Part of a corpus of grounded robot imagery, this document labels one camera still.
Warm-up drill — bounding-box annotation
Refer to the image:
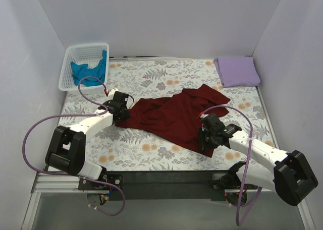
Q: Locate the white plastic basket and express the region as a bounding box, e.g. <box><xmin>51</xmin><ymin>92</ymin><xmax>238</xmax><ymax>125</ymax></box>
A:
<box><xmin>59</xmin><ymin>43</ymin><xmax>109</xmax><ymax>95</ymax></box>

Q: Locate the aluminium front rail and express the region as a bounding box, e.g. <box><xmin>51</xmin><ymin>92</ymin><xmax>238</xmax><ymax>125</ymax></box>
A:
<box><xmin>32</xmin><ymin>170</ymin><xmax>303</xmax><ymax>193</ymax></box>

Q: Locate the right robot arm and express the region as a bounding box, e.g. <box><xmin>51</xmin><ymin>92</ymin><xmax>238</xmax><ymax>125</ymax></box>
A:
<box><xmin>198</xmin><ymin>113</ymin><xmax>318</xmax><ymax>206</ymax></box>

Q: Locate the teal t-shirt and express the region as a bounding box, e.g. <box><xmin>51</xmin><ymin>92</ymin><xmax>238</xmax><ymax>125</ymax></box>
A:
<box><xmin>71</xmin><ymin>50</ymin><xmax>107</xmax><ymax>87</ymax></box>

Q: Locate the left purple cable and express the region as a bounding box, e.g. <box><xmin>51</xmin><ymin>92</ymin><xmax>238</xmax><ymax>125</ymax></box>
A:
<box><xmin>22</xmin><ymin>76</ymin><xmax>126</xmax><ymax>217</ymax></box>

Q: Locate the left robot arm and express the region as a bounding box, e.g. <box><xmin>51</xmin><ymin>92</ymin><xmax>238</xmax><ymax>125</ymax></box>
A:
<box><xmin>45</xmin><ymin>89</ymin><xmax>131</xmax><ymax>190</ymax></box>

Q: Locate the folded purple t-shirt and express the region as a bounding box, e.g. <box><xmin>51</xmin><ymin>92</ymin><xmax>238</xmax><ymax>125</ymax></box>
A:
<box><xmin>214</xmin><ymin>56</ymin><xmax>260</xmax><ymax>88</ymax></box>

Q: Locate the dark red t-shirt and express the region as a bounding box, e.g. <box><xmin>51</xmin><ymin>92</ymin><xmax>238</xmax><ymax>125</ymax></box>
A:
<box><xmin>116</xmin><ymin>84</ymin><xmax>230</xmax><ymax>157</ymax></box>

